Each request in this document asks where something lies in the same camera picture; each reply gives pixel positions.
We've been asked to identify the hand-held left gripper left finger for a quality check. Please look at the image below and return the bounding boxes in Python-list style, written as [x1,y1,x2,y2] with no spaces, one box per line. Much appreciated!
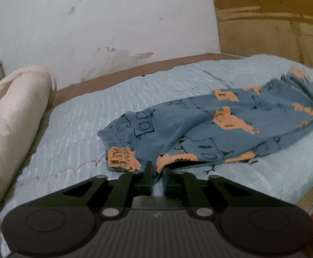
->
[51,161,154,218]

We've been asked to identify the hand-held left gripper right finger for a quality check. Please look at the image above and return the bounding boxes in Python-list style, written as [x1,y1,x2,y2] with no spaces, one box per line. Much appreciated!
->
[164,167,270,218]

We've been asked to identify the blue pants with orange print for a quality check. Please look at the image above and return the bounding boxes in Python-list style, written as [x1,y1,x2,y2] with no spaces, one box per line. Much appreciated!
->
[97,67,313,174]

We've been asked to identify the light blue ribbed bed sheet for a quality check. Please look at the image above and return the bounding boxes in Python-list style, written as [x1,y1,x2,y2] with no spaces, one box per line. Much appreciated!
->
[0,55,313,258]

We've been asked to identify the beige rolled blanket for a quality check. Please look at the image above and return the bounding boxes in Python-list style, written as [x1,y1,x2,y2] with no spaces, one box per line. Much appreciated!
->
[0,65,57,210]

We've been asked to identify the wooden wardrobe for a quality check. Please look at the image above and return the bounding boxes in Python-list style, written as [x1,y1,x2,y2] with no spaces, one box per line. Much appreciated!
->
[209,0,313,72]

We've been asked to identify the brown bed frame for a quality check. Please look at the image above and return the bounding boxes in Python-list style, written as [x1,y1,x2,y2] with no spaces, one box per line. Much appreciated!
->
[50,52,244,108]

